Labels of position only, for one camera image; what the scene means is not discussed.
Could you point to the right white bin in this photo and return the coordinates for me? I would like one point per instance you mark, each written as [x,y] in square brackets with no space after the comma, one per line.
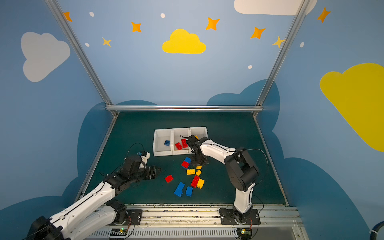
[199,132]

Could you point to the right circuit board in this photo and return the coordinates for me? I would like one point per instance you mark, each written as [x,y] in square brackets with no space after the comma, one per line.
[244,233]

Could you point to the aluminium frame back bar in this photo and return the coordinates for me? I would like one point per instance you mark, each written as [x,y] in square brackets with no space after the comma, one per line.
[142,108]

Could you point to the middle white bin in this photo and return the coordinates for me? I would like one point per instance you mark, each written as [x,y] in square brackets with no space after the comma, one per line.
[178,134]

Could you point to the aluminium frame left post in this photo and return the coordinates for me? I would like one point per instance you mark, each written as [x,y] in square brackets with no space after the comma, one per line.
[59,15]

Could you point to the aluminium frame right post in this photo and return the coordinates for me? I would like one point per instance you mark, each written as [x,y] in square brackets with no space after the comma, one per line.
[290,37]

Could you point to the black hose corner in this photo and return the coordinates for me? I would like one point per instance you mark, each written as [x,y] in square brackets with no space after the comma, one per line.
[375,230]

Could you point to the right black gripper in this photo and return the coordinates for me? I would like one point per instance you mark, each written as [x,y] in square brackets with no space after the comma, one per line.
[197,153]

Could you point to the long red brick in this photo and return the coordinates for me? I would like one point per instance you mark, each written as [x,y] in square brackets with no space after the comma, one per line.
[184,143]
[195,181]

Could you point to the aluminium rail front base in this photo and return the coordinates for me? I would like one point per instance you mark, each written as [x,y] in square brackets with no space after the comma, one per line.
[204,216]

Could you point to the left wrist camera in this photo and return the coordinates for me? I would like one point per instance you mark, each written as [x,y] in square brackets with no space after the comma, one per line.
[144,158]

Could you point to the left white bin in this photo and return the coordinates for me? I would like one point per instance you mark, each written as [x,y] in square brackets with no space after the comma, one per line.
[159,149]

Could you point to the left circuit board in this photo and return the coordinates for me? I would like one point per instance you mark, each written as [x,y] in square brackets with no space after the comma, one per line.
[120,233]

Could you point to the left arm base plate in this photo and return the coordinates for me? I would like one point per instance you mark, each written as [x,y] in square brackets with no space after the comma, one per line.
[129,216]

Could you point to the circuit board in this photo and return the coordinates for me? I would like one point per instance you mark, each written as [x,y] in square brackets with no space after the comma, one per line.
[244,233]
[120,233]

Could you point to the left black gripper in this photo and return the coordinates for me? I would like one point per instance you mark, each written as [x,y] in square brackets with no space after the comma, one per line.
[148,172]

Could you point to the long blue brick bottom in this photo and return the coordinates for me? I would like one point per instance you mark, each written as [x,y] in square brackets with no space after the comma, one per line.
[179,190]

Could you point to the yellow brick studs centre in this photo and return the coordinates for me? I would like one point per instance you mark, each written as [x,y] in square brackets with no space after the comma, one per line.
[191,172]

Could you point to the aluminium frame post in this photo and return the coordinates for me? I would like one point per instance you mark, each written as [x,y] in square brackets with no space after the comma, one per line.
[59,15]
[290,37]

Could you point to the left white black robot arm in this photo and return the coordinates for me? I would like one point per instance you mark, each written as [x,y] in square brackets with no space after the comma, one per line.
[98,208]

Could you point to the white bin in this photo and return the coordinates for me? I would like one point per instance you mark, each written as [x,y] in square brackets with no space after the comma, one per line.
[199,132]
[159,149]
[178,134]

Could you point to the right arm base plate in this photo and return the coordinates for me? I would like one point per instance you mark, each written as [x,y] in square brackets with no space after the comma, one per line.
[234,217]

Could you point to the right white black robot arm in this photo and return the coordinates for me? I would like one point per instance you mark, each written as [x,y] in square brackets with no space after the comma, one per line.
[241,168]

